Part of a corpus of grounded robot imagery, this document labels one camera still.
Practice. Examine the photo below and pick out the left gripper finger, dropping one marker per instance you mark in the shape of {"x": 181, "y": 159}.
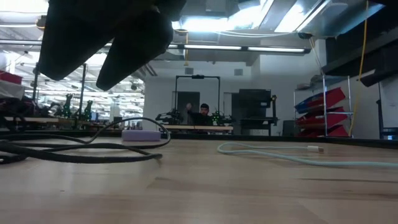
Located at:
{"x": 140, "y": 46}
{"x": 81, "y": 37}

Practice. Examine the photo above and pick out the purple round power hub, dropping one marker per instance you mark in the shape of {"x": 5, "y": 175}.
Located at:
{"x": 141, "y": 136}

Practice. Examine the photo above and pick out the small black robot arm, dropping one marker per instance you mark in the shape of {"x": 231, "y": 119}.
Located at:
{"x": 174, "y": 119}
{"x": 222, "y": 119}

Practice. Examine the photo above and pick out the green lit robot arm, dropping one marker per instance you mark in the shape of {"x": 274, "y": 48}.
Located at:
{"x": 88, "y": 110}
{"x": 67, "y": 107}

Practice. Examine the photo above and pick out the red box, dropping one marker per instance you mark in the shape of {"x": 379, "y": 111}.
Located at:
{"x": 11, "y": 78}

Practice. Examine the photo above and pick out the white bag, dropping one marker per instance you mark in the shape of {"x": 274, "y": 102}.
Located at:
{"x": 11, "y": 91}

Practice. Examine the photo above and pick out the long wooden workbench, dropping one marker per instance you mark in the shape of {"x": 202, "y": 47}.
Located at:
{"x": 37, "y": 119}

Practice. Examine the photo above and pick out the person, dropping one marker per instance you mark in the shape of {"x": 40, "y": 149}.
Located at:
{"x": 202, "y": 118}

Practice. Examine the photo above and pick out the wooden station table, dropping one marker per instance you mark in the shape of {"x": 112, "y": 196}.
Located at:
{"x": 196, "y": 127}

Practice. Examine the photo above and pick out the black equipment cabinet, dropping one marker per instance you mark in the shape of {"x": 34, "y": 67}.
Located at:
{"x": 253, "y": 102}

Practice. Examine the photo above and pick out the metal shelf rack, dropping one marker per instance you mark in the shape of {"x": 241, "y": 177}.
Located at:
{"x": 324, "y": 93}

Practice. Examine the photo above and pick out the red storage bin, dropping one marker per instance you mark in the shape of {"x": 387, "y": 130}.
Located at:
{"x": 339, "y": 131}
{"x": 337, "y": 119}
{"x": 329, "y": 98}

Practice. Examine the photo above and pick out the black angled beam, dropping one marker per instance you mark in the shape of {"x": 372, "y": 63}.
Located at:
{"x": 385, "y": 49}

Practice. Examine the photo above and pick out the black gantry frame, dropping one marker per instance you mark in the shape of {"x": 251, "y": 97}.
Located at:
{"x": 83, "y": 93}
{"x": 197, "y": 76}

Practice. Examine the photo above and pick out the black table frame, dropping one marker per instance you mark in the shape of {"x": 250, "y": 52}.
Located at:
{"x": 186, "y": 136}

